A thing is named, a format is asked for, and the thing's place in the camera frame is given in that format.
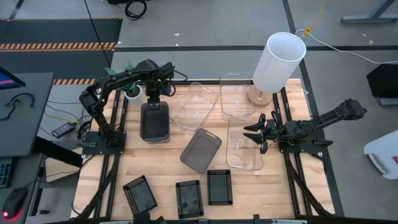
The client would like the white cable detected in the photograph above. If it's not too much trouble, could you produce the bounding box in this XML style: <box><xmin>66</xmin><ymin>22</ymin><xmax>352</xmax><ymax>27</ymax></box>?
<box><xmin>295</xmin><ymin>29</ymin><xmax>398</xmax><ymax>65</ymax></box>

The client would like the computer monitor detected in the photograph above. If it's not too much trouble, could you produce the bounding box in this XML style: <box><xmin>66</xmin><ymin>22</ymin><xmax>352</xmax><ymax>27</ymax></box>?
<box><xmin>0</xmin><ymin>65</ymin><xmax>27</xmax><ymax>91</ymax></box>

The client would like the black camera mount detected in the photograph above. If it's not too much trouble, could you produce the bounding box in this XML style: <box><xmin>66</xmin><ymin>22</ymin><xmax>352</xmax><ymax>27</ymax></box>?
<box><xmin>132</xmin><ymin>212</ymin><xmax>169</xmax><ymax>224</ymax></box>

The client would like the grey metal table foot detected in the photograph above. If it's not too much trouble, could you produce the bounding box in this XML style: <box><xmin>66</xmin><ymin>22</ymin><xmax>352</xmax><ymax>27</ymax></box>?
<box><xmin>340</xmin><ymin>0</ymin><xmax>398</xmax><ymax>25</ymax></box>

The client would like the coiled black cable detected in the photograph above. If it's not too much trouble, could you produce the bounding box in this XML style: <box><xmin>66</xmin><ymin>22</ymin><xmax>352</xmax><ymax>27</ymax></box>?
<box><xmin>124</xmin><ymin>0</ymin><xmax>148</xmax><ymax>21</ymax></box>

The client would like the black cable on desk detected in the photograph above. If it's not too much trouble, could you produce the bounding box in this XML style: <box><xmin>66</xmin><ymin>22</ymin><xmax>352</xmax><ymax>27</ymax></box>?
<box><xmin>0</xmin><ymin>92</ymin><xmax>35</xmax><ymax>121</ymax></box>

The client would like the black box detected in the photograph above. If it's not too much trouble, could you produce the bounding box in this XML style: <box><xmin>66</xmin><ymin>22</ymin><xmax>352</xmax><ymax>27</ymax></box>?
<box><xmin>366</xmin><ymin>63</ymin><xmax>398</xmax><ymax>99</ymax></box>

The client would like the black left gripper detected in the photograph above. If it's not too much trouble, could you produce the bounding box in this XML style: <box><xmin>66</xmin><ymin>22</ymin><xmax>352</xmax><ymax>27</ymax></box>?
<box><xmin>145</xmin><ymin>80</ymin><xmax>172</xmax><ymax>111</ymax></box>

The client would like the white plastic device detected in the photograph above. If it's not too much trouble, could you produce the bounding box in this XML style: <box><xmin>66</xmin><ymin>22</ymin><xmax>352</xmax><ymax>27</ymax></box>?
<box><xmin>363</xmin><ymin>129</ymin><xmax>398</xmax><ymax>180</ymax></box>

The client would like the dark grey plastic bin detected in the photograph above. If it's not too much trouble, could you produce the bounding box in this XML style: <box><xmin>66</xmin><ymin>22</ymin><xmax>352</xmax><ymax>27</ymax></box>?
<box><xmin>140</xmin><ymin>136</ymin><xmax>171</xmax><ymax>145</ymax></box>
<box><xmin>179</xmin><ymin>128</ymin><xmax>223</xmax><ymax>174</ymax></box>
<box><xmin>139</xmin><ymin>101</ymin><xmax>171</xmax><ymax>141</ymax></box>

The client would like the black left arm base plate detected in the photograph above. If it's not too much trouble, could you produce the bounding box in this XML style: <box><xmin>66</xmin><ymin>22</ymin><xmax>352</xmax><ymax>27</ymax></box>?
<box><xmin>81</xmin><ymin>130</ymin><xmax>127</xmax><ymax>156</ymax></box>

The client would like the thin black cable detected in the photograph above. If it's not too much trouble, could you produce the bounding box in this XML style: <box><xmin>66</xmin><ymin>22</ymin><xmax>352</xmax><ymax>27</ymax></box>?
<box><xmin>83</xmin><ymin>0</ymin><xmax>112</xmax><ymax>68</ymax></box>

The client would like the white shade wooden lamp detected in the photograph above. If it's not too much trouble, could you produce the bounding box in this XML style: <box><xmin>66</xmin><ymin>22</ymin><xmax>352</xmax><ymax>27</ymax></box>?
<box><xmin>247</xmin><ymin>31</ymin><xmax>307</xmax><ymax>108</ymax></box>

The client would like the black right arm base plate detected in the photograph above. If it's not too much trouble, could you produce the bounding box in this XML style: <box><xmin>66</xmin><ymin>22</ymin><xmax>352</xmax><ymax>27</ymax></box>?
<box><xmin>279</xmin><ymin>136</ymin><xmax>325</xmax><ymax>154</ymax></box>

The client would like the black power adapter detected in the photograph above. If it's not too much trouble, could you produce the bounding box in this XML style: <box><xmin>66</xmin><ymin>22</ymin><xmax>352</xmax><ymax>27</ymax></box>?
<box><xmin>51</xmin><ymin>121</ymin><xmax>76</xmax><ymax>139</ymax></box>

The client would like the green plant in white pot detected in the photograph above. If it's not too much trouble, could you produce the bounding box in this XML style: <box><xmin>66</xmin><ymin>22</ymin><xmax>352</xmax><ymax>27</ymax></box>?
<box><xmin>104</xmin><ymin>62</ymin><xmax>147</xmax><ymax>106</ymax></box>

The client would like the yellow cable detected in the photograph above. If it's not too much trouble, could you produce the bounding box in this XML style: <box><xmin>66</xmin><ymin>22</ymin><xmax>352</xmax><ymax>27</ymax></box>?
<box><xmin>303</xmin><ymin>0</ymin><xmax>327</xmax><ymax>35</ymax></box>

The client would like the grey desk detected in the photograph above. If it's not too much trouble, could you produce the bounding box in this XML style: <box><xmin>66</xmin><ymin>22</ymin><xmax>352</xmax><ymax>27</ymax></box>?
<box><xmin>0</xmin><ymin>72</ymin><xmax>55</xmax><ymax>158</ymax></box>

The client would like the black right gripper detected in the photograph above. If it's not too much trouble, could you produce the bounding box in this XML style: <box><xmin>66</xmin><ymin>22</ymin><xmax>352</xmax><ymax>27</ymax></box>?
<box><xmin>243</xmin><ymin>113</ymin><xmax>289</xmax><ymax>154</ymax></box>

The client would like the black slotted plastic basket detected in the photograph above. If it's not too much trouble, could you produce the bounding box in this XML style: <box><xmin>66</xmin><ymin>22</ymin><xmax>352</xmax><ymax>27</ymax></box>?
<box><xmin>122</xmin><ymin>175</ymin><xmax>158</xmax><ymax>215</ymax></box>
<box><xmin>206</xmin><ymin>169</ymin><xmax>234</xmax><ymax>206</ymax></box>
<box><xmin>175</xmin><ymin>179</ymin><xmax>205</xmax><ymax>220</ymax></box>

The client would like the black computer mouse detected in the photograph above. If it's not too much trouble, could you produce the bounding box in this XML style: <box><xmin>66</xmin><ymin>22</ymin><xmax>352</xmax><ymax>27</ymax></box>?
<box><xmin>2</xmin><ymin>186</ymin><xmax>28</xmax><ymax>220</ymax></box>

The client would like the black keyboard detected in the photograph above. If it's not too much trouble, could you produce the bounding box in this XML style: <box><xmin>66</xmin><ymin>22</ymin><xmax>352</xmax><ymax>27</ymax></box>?
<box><xmin>0</xmin><ymin>157</ymin><xmax>13</xmax><ymax>189</ymax></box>

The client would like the clear plastic bin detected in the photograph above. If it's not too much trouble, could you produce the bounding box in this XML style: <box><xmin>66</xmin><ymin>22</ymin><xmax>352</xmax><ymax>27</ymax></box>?
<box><xmin>226</xmin><ymin>116</ymin><xmax>264</xmax><ymax>171</ymax></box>
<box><xmin>169</xmin><ymin>82</ymin><xmax>220</xmax><ymax>132</ymax></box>
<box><xmin>219</xmin><ymin>72</ymin><xmax>256</xmax><ymax>121</ymax></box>

